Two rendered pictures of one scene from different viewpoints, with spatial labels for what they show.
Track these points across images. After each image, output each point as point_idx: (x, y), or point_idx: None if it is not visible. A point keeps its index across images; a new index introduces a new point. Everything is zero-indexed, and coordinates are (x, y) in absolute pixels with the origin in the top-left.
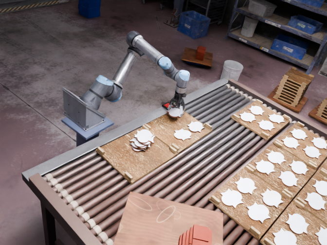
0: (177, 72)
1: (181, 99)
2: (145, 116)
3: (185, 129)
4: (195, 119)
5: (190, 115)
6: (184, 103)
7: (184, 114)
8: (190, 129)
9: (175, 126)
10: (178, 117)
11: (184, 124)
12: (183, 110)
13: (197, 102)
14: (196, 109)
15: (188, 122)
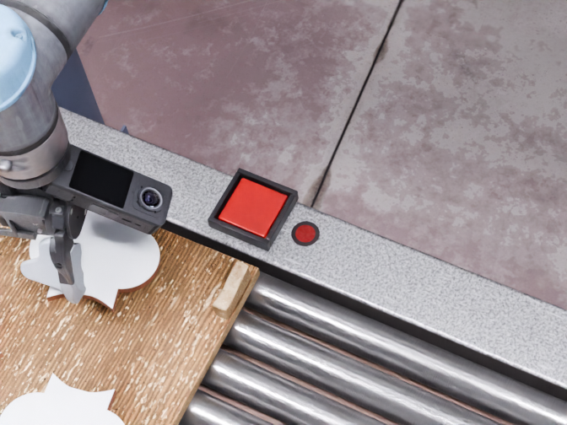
0: (2, 0)
1: (40, 204)
2: (74, 130)
3: (13, 376)
4: (167, 414)
5: (194, 371)
6: (63, 252)
7: (185, 330)
8: (14, 406)
9: (26, 311)
10: (128, 301)
11: (72, 355)
12: (63, 283)
13: (441, 382)
14: (351, 399)
15: (102, 379)
